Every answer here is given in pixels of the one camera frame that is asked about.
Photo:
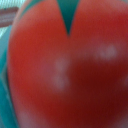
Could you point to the red toy tomato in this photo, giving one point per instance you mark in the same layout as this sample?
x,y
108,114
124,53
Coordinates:
x,y
67,64

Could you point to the brown toy sausage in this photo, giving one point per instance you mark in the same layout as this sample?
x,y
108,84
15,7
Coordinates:
x,y
9,16

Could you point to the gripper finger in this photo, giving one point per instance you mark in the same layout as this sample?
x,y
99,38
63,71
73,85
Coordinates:
x,y
7,115

